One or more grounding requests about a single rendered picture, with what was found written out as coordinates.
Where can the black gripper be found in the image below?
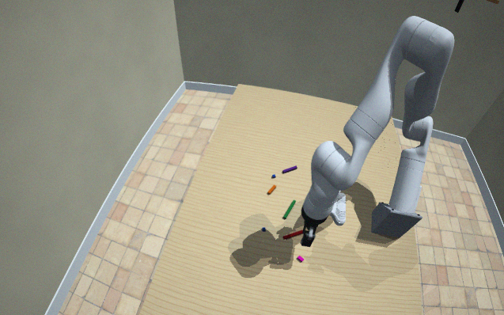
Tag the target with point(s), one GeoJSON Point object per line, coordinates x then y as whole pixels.
{"type": "Point", "coordinates": [311, 225]}

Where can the orange rod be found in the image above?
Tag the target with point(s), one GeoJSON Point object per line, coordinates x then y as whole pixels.
{"type": "Point", "coordinates": [271, 190]}

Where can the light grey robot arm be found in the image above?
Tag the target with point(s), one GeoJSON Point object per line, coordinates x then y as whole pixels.
{"type": "Point", "coordinates": [429, 47]}

